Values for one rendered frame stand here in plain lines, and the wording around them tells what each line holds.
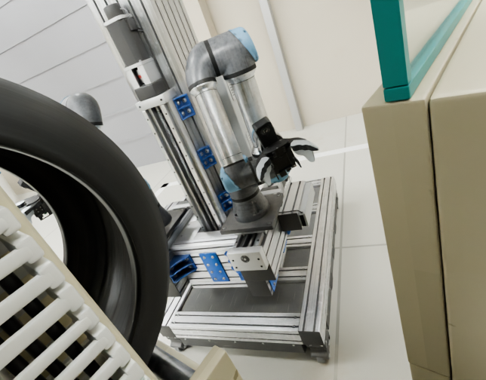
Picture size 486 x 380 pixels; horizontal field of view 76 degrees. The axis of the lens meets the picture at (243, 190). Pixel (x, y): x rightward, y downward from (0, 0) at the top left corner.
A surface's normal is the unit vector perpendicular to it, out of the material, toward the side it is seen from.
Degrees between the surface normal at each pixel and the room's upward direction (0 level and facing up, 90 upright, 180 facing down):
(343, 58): 90
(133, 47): 90
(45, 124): 83
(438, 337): 90
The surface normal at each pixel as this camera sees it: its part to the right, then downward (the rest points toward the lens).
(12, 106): 0.77, -0.15
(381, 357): -0.34, -0.83
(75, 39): -0.28, 0.54
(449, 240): -0.57, 0.55
